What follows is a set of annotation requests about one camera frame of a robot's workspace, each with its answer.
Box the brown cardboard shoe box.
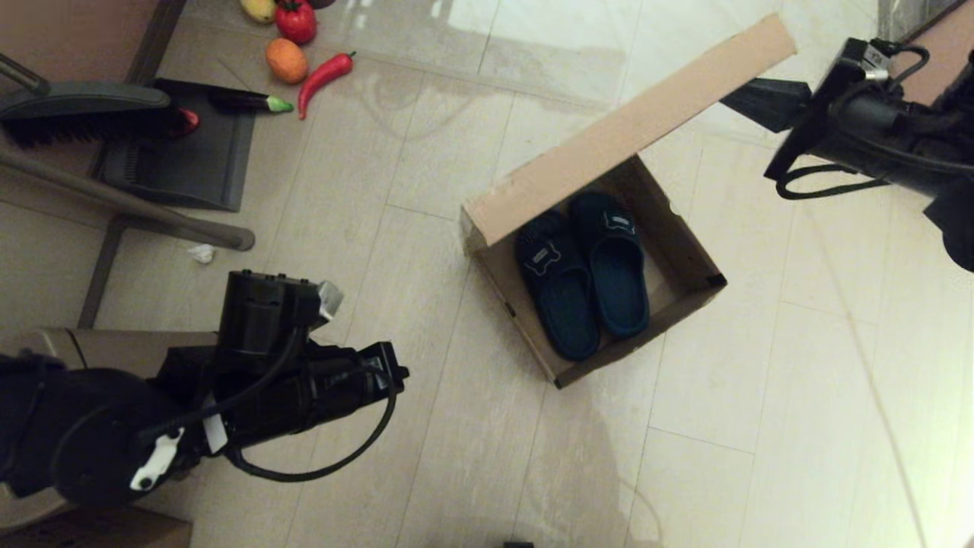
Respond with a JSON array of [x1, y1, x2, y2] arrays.
[[459, 13, 797, 390]]

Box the dark teal rubber slipper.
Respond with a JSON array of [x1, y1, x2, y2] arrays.
[[515, 210, 602, 362], [569, 190, 651, 340]]

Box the brown table grey rim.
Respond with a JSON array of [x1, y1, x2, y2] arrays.
[[875, 0, 974, 107]]

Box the brown plastic trash bin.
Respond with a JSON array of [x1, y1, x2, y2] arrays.
[[0, 327, 223, 534]]

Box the dark grey dustpan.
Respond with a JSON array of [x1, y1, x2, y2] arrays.
[[93, 78, 258, 214]]

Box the brown metal pole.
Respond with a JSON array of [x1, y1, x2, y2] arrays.
[[0, 145, 257, 253]]

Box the dark purple toy eggplant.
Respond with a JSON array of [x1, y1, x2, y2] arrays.
[[209, 89, 296, 116]]

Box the red toy chili pepper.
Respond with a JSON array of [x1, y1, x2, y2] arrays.
[[298, 52, 357, 122]]

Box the orange toy fruit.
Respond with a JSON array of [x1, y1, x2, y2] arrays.
[[266, 38, 310, 85]]

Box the red toy tomato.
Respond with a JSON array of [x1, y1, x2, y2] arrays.
[[275, 0, 319, 46]]

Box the black broom brush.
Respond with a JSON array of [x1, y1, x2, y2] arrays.
[[0, 53, 187, 149]]

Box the brown table grey legs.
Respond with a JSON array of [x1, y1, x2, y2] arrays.
[[0, 0, 191, 330]]

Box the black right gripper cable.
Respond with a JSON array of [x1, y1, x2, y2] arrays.
[[775, 161, 893, 202]]

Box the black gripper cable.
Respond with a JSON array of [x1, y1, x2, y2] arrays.
[[227, 371, 399, 483], [775, 161, 893, 202]]

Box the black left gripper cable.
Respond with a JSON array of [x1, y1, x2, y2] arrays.
[[227, 371, 399, 483]]

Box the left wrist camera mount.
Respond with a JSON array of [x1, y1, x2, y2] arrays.
[[217, 270, 345, 358]]

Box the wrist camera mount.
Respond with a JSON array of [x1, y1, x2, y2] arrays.
[[217, 270, 345, 358], [837, 37, 933, 145]]

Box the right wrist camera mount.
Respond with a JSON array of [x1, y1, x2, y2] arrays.
[[837, 37, 933, 145]]

